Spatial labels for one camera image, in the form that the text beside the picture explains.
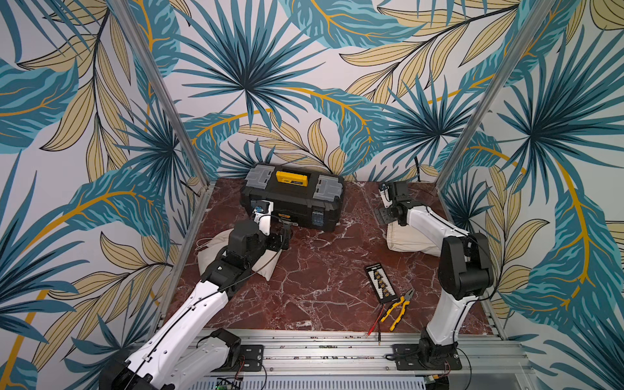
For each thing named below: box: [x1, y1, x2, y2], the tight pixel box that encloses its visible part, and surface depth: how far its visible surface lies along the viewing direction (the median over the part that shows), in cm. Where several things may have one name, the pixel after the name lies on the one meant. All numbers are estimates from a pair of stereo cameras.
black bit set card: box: [364, 262, 399, 304], surface depth 90 cm
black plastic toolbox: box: [241, 163, 345, 232], surface depth 96 cm
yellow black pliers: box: [380, 287, 415, 332], surface depth 84 cm
